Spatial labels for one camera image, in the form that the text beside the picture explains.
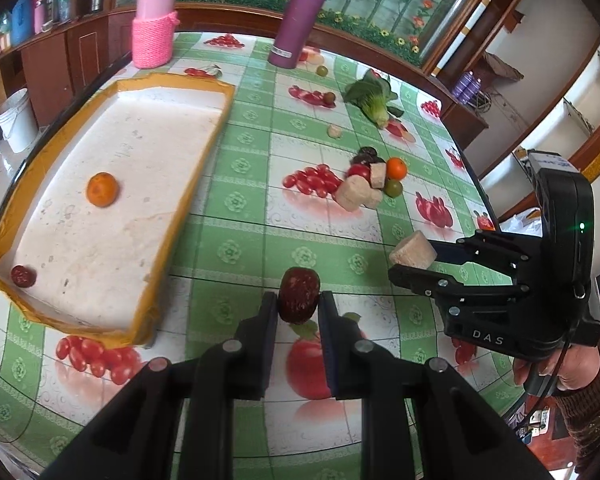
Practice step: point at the blue plastic jug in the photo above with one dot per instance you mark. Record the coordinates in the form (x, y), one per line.
(21, 20)

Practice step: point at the brown paper bag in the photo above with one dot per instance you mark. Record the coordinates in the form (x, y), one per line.
(502, 67)

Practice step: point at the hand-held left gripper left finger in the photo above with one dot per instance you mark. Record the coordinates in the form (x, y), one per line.
(272, 345)

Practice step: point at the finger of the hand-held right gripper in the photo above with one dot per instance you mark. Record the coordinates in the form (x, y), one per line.
(490, 250)
(445, 284)

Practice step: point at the wooden cabinet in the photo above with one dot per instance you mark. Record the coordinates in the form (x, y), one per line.
(50, 70)

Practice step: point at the orange tangerine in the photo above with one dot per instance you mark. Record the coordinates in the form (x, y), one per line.
(396, 168)
(101, 189)

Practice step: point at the dark red date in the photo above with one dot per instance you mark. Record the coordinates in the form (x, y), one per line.
(23, 276)
(299, 295)

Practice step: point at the person's right forearm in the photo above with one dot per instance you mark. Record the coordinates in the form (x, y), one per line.
(597, 425)

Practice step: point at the small beige foam piece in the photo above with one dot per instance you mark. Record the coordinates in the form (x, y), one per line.
(334, 131)

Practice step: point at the purple thermos bottle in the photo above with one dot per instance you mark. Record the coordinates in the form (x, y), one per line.
(295, 20)

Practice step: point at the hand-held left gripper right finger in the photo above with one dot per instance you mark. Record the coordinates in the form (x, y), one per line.
(326, 345)

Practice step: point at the large beige foam block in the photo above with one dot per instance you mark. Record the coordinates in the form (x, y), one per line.
(352, 194)

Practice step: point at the white plastic bucket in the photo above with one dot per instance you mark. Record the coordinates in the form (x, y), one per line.
(17, 120)

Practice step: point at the white shelf unit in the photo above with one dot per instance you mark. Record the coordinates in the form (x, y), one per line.
(565, 120)

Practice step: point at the bamboo and flower picture panel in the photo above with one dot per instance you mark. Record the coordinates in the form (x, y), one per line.
(380, 0)

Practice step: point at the green bok choy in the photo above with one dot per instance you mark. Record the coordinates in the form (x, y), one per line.
(375, 105)

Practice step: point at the green grape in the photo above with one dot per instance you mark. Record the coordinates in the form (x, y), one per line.
(393, 188)

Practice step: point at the white plastic bag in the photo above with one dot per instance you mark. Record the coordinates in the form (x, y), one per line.
(522, 221)

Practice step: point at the person's right hand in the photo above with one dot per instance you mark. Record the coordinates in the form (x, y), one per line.
(580, 367)

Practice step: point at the white foam tray yellow tape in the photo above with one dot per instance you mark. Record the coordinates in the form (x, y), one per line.
(105, 135)

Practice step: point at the pink bottle knitted sleeve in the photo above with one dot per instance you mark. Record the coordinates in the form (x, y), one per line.
(152, 35)

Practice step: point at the purple spray bottle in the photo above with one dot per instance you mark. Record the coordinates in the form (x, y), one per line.
(475, 89)
(461, 85)

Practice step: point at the white rolled tube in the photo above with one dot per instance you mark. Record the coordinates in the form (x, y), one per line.
(472, 20)

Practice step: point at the red tomato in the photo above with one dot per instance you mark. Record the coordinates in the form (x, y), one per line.
(358, 170)

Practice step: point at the green checked fruit-print tablecloth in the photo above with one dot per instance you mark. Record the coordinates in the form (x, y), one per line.
(240, 200)

